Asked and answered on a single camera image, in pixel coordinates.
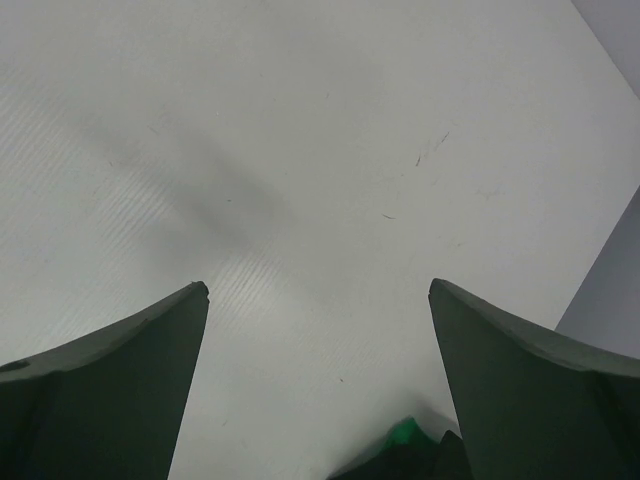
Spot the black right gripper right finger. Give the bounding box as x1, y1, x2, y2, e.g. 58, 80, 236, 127
429, 279, 639, 479

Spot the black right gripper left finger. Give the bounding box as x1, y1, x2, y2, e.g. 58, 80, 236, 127
1, 282, 209, 479

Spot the black t-shirt stack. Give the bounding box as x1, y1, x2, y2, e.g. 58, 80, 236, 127
330, 430, 473, 480

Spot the green t-shirt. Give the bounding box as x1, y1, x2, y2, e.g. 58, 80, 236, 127
383, 417, 430, 450

